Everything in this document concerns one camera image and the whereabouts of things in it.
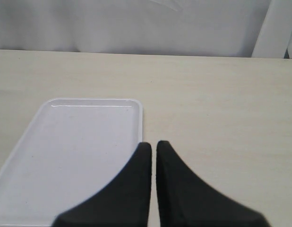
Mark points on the white backdrop curtain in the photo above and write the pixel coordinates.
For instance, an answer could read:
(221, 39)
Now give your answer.
(228, 28)

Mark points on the white rectangular tray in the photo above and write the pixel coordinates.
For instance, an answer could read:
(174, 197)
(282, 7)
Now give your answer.
(70, 150)

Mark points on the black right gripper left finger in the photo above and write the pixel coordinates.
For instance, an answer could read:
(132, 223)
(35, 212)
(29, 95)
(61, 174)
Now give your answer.
(123, 202)

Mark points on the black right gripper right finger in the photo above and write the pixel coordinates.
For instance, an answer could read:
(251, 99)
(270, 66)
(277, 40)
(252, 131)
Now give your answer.
(185, 200)

